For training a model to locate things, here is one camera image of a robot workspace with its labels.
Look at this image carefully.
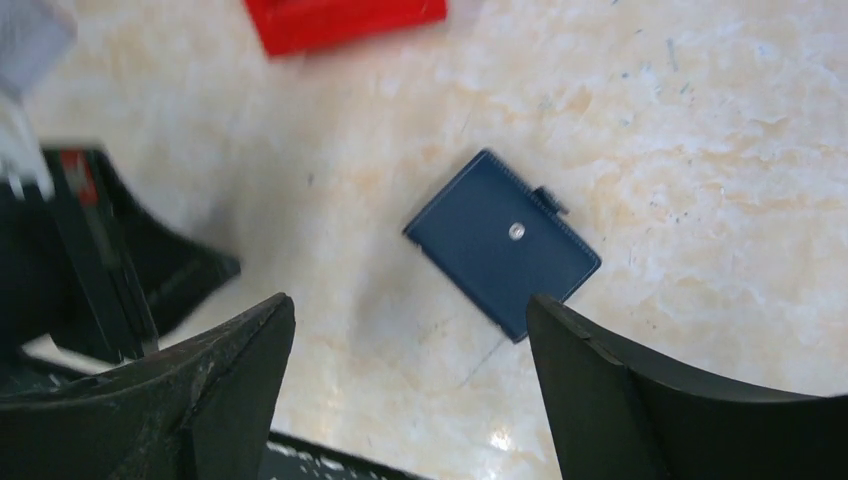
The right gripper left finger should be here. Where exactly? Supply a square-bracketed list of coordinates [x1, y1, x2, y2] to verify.
[1, 293, 296, 479]

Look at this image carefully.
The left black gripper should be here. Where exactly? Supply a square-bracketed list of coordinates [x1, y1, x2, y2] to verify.
[1, 146, 241, 385]

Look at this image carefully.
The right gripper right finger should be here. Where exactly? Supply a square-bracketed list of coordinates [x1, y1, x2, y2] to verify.
[526, 295, 847, 479]

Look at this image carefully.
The navy leather card holder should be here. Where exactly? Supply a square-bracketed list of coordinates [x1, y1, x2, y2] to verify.
[403, 149, 602, 343]

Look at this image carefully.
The red plastic bin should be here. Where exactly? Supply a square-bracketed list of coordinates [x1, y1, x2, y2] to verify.
[244, 0, 448, 57]

